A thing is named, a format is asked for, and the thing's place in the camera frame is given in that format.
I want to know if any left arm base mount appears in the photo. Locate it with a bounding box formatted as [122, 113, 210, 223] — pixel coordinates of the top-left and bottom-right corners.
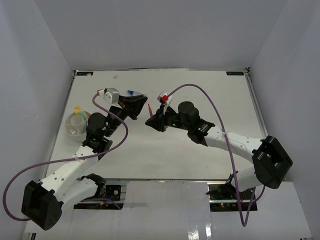
[73, 173, 124, 210]

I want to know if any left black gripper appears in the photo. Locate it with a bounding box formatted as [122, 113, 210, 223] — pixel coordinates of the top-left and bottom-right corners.
[104, 95, 148, 138]

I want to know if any pink red pen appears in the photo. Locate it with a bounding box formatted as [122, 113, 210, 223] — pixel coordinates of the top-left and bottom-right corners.
[147, 103, 153, 118]

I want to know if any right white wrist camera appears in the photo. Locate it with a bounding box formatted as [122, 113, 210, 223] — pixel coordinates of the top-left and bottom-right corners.
[157, 91, 173, 115]

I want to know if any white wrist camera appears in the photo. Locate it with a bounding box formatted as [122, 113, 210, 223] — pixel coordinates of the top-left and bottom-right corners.
[97, 88, 120, 105]
[157, 91, 173, 115]

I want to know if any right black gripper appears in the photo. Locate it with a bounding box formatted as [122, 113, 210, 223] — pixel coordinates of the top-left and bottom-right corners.
[145, 104, 191, 133]

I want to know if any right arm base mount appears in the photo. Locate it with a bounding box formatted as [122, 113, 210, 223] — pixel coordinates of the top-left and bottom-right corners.
[206, 180, 254, 213]

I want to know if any blue pen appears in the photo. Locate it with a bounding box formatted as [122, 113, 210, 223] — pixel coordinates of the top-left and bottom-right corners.
[82, 121, 87, 133]

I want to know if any white divided round container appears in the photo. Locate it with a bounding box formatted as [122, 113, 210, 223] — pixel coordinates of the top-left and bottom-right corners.
[64, 111, 90, 142]

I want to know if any small bottle blue cap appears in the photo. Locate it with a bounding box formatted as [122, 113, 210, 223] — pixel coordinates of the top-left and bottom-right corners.
[127, 90, 146, 97]

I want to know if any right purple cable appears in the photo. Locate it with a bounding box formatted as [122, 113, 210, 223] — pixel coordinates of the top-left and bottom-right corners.
[167, 83, 266, 227]

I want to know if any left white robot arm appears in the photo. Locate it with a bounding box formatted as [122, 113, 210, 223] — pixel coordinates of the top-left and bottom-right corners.
[21, 90, 148, 231]

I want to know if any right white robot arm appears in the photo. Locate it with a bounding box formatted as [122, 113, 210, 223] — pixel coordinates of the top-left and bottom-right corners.
[145, 101, 293, 200]

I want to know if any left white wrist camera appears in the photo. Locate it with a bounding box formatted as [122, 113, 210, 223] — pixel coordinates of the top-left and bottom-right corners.
[97, 88, 120, 105]

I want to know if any green marker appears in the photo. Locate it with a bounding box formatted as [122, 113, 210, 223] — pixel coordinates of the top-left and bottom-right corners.
[78, 109, 88, 120]

